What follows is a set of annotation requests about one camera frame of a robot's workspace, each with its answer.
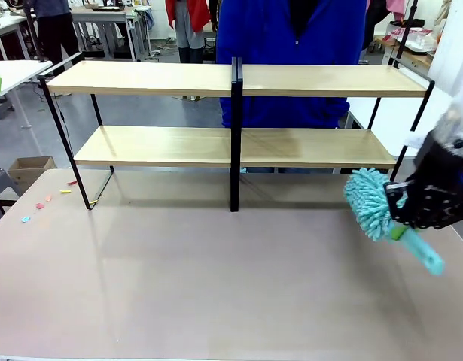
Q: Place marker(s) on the person in blue jacket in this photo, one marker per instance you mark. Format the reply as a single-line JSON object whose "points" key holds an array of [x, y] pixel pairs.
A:
{"points": [[284, 34]]}

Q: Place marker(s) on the cardboard box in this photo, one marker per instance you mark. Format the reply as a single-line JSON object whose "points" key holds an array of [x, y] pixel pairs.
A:
{"points": [[29, 169]]}

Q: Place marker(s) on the white side table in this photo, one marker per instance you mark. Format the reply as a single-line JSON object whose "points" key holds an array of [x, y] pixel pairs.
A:
{"points": [[13, 73]]}

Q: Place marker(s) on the person in dark trousers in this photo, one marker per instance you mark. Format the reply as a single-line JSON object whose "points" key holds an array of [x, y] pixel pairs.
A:
{"points": [[54, 30]]}

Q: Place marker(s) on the green paper scrap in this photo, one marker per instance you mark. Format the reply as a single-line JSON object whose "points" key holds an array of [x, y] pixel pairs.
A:
{"points": [[25, 219]]}

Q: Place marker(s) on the teal microfibre duster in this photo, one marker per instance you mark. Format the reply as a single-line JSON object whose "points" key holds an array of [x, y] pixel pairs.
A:
{"points": [[366, 203]]}

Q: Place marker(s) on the wooden workbench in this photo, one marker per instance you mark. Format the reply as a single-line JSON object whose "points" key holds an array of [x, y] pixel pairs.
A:
{"points": [[415, 56]]}

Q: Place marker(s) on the grey workbench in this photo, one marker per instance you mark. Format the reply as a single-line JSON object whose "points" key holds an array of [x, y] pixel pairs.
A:
{"points": [[103, 15]]}

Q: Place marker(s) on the wooden shelf unit black frame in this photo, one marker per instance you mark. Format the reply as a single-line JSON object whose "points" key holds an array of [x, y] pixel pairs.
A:
{"points": [[329, 80], [141, 79]]}

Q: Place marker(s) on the black stand pole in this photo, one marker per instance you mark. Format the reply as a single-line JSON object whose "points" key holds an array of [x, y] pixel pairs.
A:
{"points": [[407, 26]]}

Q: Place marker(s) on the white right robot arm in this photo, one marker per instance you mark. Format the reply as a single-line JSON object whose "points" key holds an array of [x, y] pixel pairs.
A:
{"points": [[457, 56]]}

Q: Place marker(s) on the clear plastic box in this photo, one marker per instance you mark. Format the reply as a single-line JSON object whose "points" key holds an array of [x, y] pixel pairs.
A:
{"points": [[421, 37]]}

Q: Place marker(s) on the person in red jacket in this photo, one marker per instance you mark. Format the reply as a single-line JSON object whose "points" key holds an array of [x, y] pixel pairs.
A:
{"points": [[187, 22]]}

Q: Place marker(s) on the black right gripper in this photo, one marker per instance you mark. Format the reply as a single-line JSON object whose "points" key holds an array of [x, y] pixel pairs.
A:
{"points": [[442, 188]]}

